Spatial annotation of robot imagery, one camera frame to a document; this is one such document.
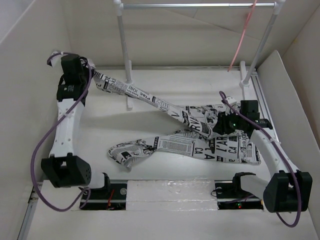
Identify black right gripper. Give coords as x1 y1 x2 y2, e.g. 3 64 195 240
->
211 108 246 135

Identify newspaper print trousers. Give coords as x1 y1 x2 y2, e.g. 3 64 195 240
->
93 71 261 170

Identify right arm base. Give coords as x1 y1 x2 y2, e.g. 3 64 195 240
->
210 182 264 211

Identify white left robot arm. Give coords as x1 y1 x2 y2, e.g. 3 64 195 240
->
41 52 112 199

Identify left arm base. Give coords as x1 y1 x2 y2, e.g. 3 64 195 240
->
80 181 128 211

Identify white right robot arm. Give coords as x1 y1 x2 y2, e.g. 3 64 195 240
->
213 100 313 213

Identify white clothes rack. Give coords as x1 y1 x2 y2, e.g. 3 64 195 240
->
113 0 285 100

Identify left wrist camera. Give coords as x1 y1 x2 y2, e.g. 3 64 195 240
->
46 51 65 68

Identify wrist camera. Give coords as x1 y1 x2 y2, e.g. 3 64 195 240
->
46 51 65 68
223 96 238 115

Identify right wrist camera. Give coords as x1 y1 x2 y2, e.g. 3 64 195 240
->
223 96 238 115

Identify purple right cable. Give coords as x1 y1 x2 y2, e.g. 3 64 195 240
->
219 91 302 228

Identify aluminium rail right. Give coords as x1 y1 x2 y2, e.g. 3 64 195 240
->
251 71 272 121

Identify aluminium rail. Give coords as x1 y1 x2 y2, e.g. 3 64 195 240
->
251 71 272 121
17 185 38 240

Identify aluminium rail left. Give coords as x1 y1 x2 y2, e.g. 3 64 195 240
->
17 185 38 240

